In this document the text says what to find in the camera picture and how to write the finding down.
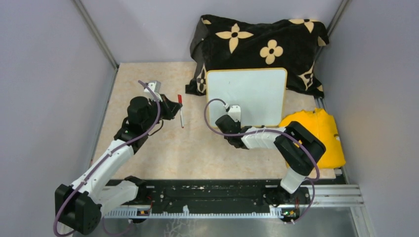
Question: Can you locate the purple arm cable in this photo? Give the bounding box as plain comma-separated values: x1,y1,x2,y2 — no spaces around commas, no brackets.
203,98,321,226
53,80,162,237

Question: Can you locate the black floral pillow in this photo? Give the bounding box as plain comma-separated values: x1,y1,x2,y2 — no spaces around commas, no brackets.
185,14,329,98

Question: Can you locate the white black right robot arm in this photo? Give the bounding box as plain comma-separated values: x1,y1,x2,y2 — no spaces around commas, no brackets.
215,115,326,203

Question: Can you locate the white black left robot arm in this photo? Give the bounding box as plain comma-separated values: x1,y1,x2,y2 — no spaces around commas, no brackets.
53,94,182,237

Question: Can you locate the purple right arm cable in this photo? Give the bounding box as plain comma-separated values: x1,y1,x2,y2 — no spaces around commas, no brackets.
203,98,321,226

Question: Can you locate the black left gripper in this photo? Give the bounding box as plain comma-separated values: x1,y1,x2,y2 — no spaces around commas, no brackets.
142,93,182,131

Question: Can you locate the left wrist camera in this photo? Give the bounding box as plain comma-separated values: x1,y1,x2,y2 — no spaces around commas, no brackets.
144,80,162,102

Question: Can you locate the yellow cloth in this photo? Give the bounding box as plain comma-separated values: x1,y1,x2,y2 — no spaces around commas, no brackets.
279,108,346,169

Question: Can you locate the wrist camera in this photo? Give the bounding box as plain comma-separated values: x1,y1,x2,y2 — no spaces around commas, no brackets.
144,80,162,102
226,105,241,122

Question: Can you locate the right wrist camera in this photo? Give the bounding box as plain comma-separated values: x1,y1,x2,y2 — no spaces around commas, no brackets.
226,105,241,122

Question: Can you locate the yellow framed whiteboard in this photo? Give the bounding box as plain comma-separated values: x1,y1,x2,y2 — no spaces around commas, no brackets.
206,68,288,127

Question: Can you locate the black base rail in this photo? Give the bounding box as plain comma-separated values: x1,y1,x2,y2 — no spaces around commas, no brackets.
104,178,312,223

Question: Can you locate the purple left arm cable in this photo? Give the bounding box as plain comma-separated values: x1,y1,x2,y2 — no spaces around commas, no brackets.
53,80,162,237

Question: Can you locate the white red capped marker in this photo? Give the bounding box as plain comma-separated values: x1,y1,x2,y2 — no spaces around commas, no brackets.
177,94,185,128

